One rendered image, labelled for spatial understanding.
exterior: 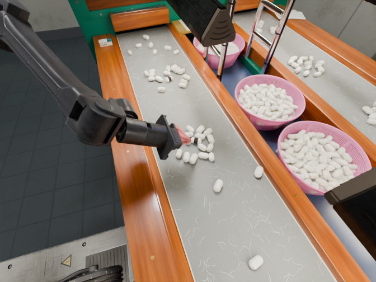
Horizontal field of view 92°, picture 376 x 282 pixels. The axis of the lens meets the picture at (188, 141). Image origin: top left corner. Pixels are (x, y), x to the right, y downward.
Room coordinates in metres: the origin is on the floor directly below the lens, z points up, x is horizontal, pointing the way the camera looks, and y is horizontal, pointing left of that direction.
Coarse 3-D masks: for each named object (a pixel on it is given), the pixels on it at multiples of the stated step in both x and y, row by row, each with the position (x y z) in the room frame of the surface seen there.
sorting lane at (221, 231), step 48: (144, 48) 0.94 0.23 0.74; (144, 96) 0.58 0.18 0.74; (192, 96) 0.58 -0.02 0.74; (192, 144) 0.34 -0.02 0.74; (240, 144) 0.34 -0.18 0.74; (192, 192) 0.17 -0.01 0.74; (240, 192) 0.17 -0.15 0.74; (192, 240) 0.05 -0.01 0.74; (240, 240) 0.05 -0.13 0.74; (288, 240) 0.05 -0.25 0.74
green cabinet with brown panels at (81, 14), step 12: (72, 0) 1.01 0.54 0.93; (84, 0) 1.04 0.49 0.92; (96, 0) 1.06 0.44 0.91; (108, 0) 1.08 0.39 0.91; (120, 0) 1.10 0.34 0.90; (132, 0) 1.12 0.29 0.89; (144, 0) 1.15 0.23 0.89; (156, 0) 1.17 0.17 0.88; (84, 12) 1.03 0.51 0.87; (96, 12) 1.04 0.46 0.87; (108, 12) 1.06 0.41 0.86
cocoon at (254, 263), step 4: (256, 256) 0.02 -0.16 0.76; (260, 256) 0.02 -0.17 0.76; (252, 260) 0.01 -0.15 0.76; (256, 260) 0.01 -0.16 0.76; (260, 260) 0.01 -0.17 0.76; (252, 264) 0.00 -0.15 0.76; (256, 264) 0.00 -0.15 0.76; (260, 264) 0.00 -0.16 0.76; (252, 268) -0.01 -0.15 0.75; (256, 268) -0.01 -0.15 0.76
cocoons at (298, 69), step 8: (272, 32) 1.09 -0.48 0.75; (296, 56) 0.84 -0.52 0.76; (312, 56) 0.84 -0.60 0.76; (296, 64) 0.77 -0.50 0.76; (304, 64) 0.79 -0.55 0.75; (320, 64) 0.77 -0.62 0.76; (296, 72) 0.73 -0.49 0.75; (304, 72) 0.71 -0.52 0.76; (320, 72) 0.71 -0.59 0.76; (368, 112) 0.47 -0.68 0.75; (368, 120) 0.43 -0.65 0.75
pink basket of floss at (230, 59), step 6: (240, 36) 1.01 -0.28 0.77; (198, 42) 1.01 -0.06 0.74; (234, 42) 1.02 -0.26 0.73; (240, 42) 0.99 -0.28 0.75; (198, 48) 0.89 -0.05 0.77; (240, 48) 0.95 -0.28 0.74; (210, 54) 0.84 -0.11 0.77; (234, 54) 0.84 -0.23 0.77; (210, 60) 0.85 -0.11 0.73; (216, 60) 0.84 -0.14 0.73; (228, 60) 0.85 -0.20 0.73; (234, 60) 0.89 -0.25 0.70; (210, 66) 0.86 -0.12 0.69; (216, 66) 0.85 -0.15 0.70; (228, 66) 0.87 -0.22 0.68
